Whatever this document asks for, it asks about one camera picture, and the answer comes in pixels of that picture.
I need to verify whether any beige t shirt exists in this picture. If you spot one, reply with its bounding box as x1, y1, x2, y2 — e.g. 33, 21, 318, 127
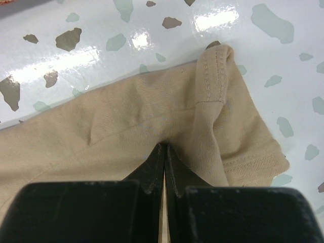
1, 45, 289, 216

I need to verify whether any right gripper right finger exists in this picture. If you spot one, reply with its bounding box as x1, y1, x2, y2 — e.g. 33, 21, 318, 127
165, 145, 323, 242

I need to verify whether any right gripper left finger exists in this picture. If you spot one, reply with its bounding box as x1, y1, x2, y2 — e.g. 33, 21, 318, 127
1, 144, 165, 242

